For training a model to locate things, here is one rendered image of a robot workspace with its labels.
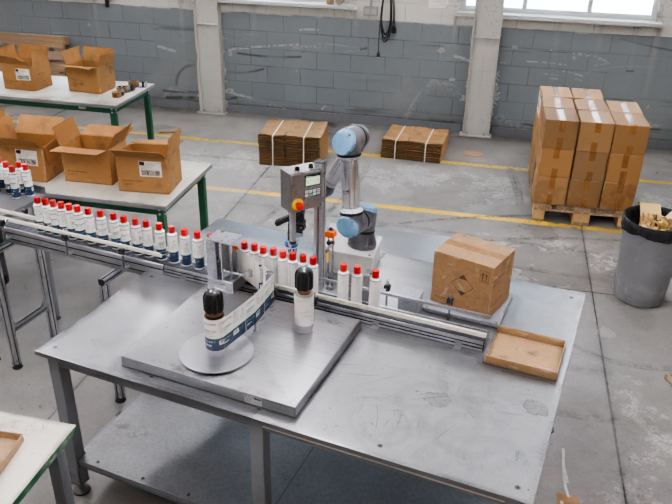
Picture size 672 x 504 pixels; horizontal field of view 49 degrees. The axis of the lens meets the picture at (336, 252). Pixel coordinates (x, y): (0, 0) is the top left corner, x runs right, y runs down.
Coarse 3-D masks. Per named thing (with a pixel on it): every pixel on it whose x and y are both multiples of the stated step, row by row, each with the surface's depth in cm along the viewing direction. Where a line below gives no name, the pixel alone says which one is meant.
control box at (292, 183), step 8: (280, 168) 334; (288, 168) 333; (304, 168) 334; (320, 168) 335; (280, 176) 335; (288, 176) 328; (296, 176) 329; (304, 176) 331; (288, 184) 330; (296, 184) 330; (304, 184) 333; (320, 184) 337; (288, 192) 332; (296, 192) 332; (288, 200) 334; (296, 200) 334; (304, 200) 336; (312, 200) 339; (320, 200) 341; (288, 208) 336; (304, 208) 338
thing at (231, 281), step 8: (208, 248) 344; (216, 248) 353; (224, 248) 345; (208, 256) 347; (216, 256) 345; (224, 256) 346; (208, 264) 349; (216, 264) 347; (224, 264) 348; (232, 264) 347; (208, 272) 351; (216, 272) 349; (240, 272) 356; (208, 280) 353; (216, 280) 351; (224, 280) 349; (232, 280) 349; (240, 280) 354; (224, 288) 351; (232, 288) 349
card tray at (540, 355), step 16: (496, 336) 331; (512, 336) 331; (528, 336) 329; (544, 336) 326; (496, 352) 320; (512, 352) 320; (528, 352) 320; (544, 352) 320; (560, 352) 321; (512, 368) 309; (528, 368) 306; (544, 368) 310
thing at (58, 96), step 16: (0, 80) 727; (64, 80) 731; (0, 96) 679; (16, 96) 678; (32, 96) 679; (48, 96) 680; (64, 96) 681; (80, 96) 682; (96, 96) 683; (128, 96) 685; (144, 96) 725; (112, 112) 665
